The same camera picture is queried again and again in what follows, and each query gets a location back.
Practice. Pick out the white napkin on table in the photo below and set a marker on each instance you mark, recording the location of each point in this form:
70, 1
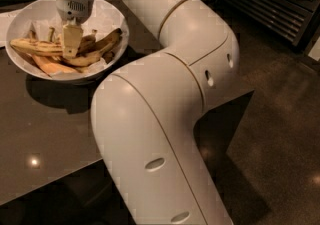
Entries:
5, 21

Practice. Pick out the right yellow banana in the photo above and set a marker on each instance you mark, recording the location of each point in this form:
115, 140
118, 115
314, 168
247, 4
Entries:
112, 38

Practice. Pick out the long spotted yellow banana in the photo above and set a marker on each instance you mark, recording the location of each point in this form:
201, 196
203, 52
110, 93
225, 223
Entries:
36, 47

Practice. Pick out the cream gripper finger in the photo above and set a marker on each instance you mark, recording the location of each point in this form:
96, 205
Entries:
72, 34

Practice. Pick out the white ceramic bowl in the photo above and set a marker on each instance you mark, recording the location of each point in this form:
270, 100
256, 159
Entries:
40, 15

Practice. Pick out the lower yellow banana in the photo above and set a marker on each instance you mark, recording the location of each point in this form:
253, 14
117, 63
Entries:
83, 60

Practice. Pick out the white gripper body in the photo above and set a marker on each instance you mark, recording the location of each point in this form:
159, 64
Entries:
72, 5

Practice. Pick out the orange peeled banana piece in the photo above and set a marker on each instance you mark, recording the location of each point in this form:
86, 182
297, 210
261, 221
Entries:
52, 67

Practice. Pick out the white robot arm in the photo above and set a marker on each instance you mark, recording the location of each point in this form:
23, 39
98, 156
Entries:
143, 114

